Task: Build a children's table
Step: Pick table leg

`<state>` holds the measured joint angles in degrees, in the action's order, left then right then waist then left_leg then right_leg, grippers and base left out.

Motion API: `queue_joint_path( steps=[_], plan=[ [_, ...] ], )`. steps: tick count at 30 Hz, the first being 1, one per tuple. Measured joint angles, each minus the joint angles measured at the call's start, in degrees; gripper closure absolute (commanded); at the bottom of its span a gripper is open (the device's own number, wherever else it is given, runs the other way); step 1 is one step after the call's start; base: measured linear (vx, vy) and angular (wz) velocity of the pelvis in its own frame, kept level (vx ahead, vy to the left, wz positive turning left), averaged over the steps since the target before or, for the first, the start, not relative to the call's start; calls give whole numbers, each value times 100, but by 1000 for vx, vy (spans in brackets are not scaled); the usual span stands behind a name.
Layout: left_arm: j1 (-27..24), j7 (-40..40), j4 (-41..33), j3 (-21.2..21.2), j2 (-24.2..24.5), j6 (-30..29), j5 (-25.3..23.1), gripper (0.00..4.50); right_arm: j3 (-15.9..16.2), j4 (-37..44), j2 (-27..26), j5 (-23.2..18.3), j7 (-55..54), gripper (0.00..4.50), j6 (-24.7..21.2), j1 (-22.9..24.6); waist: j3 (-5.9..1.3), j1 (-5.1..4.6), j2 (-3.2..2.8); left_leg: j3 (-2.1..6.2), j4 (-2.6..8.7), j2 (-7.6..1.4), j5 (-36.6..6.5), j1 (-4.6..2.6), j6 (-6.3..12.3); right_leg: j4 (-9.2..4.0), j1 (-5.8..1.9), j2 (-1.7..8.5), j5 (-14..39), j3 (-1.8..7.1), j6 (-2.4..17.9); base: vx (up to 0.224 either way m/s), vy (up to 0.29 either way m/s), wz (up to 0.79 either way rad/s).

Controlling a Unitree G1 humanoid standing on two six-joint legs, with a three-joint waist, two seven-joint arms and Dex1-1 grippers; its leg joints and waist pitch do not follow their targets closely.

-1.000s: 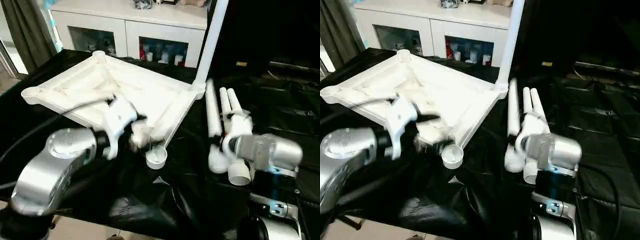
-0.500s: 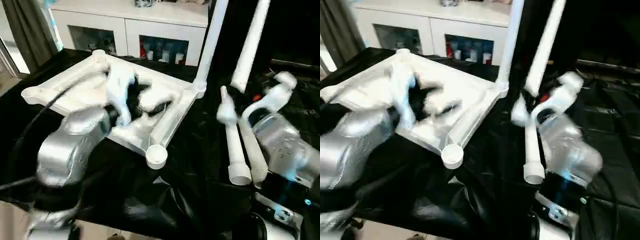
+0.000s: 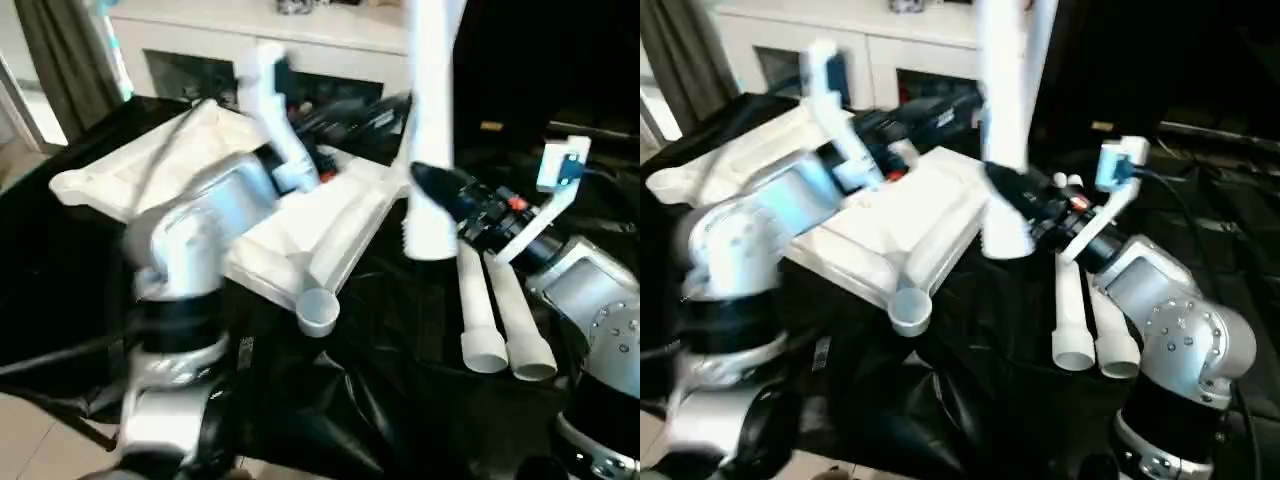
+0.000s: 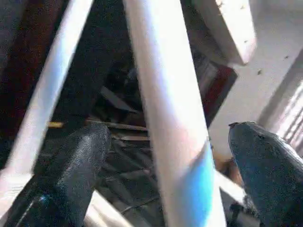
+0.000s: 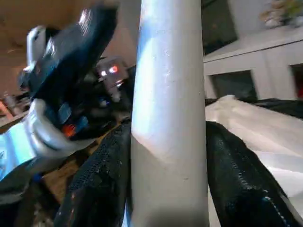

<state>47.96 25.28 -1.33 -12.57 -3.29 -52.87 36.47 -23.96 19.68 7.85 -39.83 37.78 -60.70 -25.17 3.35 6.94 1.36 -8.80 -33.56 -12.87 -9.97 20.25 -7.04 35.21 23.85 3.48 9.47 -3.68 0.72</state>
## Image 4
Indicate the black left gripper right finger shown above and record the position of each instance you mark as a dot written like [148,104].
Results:
[272,179]

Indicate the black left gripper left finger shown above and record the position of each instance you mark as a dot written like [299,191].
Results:
[64,179]

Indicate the white plastic table top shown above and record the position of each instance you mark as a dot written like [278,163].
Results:
[106,212]

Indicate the yellow label sticker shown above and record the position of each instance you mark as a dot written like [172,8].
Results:
[55,124]

